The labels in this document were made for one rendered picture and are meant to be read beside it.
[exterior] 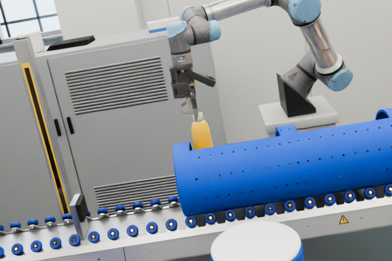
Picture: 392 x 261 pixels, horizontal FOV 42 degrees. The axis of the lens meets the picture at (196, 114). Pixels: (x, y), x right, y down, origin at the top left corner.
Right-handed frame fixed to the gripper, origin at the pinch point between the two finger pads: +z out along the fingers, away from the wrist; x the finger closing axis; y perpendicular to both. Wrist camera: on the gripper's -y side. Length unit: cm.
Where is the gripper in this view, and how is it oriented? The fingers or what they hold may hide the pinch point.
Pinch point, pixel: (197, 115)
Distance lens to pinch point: 193.2
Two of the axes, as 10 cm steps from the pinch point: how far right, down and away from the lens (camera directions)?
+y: -9.9, 1.6, 0.4
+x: 0.1, 2.9, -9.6
